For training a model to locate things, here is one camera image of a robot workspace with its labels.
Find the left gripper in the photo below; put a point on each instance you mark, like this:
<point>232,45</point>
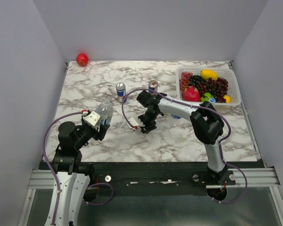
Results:
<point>101,134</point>

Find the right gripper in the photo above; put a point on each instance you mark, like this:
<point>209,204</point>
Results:
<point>146,128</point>

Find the small clear labelled bottle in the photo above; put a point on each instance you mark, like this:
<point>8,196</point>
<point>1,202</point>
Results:
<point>105,110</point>

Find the blue label plastic bottle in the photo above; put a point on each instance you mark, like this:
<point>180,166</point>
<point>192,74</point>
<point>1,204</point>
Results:
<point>175,117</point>

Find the blue bottle cap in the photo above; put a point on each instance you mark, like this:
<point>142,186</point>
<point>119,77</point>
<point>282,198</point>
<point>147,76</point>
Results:
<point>212,100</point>

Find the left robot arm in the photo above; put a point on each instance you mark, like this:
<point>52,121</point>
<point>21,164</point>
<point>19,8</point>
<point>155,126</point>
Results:
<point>71,179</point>

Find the right blue energy drink can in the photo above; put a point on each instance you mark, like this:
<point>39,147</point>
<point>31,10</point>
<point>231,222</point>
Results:
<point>152,86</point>

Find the blue energy drink can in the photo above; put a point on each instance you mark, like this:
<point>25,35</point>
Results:
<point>121,91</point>
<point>152,86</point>

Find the left blue energy drink can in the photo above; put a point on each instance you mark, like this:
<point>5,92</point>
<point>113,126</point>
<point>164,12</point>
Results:
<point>121,91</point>

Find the red dragon fruit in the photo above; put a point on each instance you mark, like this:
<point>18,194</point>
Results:
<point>191,94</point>

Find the red grape bunch left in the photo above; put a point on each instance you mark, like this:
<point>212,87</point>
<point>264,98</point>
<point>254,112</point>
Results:
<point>185,80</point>

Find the green toy fruit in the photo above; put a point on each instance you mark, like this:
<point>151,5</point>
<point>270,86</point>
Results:
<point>206,96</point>

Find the black grape bunch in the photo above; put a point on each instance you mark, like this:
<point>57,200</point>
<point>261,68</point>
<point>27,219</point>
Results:
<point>197,81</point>

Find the red apple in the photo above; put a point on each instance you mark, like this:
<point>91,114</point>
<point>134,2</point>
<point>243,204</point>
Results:
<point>82,59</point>

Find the yellow mango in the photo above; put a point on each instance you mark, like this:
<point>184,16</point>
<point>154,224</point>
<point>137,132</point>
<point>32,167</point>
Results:
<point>207,74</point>

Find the dark red grape bunch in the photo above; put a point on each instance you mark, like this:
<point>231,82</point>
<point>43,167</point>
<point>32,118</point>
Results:
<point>218,89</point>

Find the small yellow lemon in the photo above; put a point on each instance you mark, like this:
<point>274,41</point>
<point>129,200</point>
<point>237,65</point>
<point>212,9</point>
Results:
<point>227,99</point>

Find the white plastic basket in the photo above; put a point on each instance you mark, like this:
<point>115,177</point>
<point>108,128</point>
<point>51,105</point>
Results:
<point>228,74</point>

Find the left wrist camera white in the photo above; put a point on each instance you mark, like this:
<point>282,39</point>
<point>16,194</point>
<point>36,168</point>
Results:
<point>91,118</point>

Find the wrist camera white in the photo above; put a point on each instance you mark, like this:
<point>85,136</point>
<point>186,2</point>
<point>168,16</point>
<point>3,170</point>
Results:
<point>91,118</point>
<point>134,123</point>

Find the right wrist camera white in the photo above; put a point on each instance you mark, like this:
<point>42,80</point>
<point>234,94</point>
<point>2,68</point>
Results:
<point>134,123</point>

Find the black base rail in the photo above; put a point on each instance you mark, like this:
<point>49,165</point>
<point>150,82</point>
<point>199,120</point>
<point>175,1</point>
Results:
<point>155,178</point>

